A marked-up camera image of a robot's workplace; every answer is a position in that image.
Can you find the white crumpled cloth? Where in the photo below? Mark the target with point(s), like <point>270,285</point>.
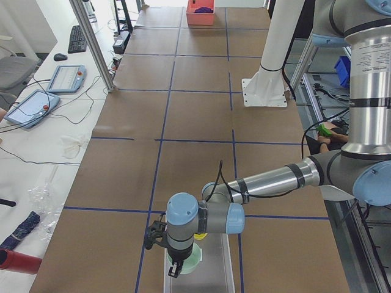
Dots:
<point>73,145</point>

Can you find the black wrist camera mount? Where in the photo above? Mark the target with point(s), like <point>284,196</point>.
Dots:
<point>156,234</point>

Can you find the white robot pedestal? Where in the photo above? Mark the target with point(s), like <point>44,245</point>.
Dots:
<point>266,88</point>

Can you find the seated person in black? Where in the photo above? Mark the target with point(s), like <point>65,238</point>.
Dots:
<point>324,144</point>

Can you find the purple cloth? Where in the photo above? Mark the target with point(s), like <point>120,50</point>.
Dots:
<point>204,10</point>

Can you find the teach pendant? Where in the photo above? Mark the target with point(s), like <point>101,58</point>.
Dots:
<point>67,79</point>
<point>32,109</point>

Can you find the pink plastic bin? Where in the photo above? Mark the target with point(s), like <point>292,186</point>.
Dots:
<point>200,19</point>

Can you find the mint green bowl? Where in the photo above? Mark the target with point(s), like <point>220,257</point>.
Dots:
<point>190,263</point>

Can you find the clear plastic box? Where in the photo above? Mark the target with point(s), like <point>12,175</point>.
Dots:
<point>212,274</point>

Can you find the green handled tool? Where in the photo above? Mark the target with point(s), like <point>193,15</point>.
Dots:
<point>323,131</point>

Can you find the black computer mouse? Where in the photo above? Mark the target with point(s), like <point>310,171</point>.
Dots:
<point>60,57</point>

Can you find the yellow plastic cup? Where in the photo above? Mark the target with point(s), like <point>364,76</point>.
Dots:
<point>200,236</point>

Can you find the blue storage bin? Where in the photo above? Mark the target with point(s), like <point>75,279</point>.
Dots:
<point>343,70</point>

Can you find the near teach pendant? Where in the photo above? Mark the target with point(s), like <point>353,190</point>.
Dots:
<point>32,109</point>

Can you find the crumpled clear plastic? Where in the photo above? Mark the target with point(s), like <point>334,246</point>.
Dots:
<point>48,203</point>

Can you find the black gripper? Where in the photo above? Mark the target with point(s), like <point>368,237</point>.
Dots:
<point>179,253</point>

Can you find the red bottle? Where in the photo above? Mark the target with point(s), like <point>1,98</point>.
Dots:
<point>18,262</point>

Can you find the far teach pendant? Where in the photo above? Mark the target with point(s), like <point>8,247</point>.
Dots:
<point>67,79</point>

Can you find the black keyboard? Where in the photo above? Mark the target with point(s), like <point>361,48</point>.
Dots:
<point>77,40</point>

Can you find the aluminium frame post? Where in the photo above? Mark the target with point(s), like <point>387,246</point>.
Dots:
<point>92,43</point>

